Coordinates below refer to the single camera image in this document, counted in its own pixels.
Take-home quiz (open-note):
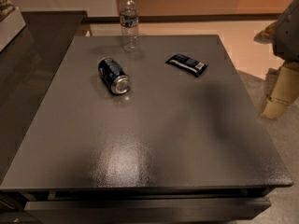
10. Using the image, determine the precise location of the white box with items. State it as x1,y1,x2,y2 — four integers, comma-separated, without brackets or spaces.
0,0,26,51

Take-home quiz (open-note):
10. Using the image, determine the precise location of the dark blue snack packet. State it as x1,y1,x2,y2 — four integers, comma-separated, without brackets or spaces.
166,54,207,77

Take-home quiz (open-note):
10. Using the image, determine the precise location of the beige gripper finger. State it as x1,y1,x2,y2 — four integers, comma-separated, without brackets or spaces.
261,61,299,119

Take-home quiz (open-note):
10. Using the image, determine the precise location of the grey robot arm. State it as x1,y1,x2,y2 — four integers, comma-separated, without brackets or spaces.
262,0,299,119

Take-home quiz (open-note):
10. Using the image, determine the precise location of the clear plastic water bottle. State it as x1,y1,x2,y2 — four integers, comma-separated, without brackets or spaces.
120,0,139,51

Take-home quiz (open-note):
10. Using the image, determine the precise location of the blue pepsi can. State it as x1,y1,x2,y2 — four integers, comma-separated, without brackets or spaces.
98,58,132,95

